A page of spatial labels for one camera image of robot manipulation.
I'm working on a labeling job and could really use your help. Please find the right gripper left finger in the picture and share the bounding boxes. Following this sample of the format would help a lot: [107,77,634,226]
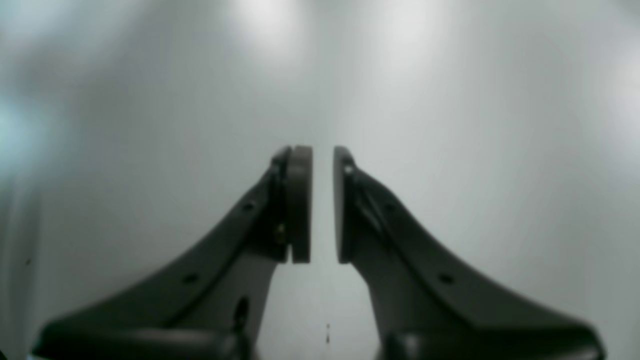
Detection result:
[32,145,313,360]

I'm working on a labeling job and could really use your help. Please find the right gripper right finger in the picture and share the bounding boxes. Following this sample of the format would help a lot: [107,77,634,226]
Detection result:
[333,146,606,360]

